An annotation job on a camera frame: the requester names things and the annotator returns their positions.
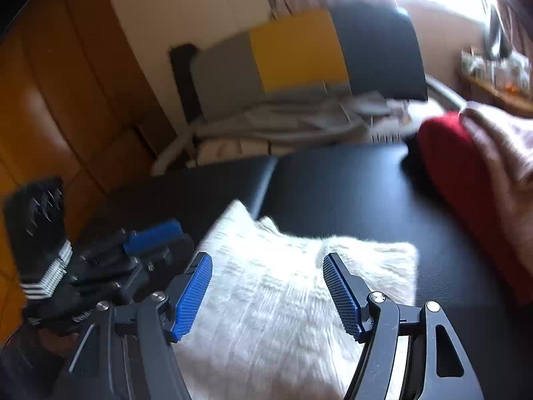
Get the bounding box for red knitted garment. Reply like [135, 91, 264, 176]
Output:
[415, 112, 532, 302]

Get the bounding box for wooden desk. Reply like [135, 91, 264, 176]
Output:
[457, 71, 533, 118]

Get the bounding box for pink beige garment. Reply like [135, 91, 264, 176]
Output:
[457, 100, 533, 226]

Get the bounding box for black jacket left sleeve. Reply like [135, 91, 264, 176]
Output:
[1, 326, 78, 399]

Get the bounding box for black padded folding table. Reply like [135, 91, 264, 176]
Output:
[82, 141, 533, 400]

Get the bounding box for grey hoodie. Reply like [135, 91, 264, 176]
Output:
[194, 85, 411, 147]

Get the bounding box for grey yellow blue headboard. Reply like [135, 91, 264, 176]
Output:
[191, 3, 427, 120]

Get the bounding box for cream knitted sweater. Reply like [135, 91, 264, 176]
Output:
[174, 200, 419, 399]

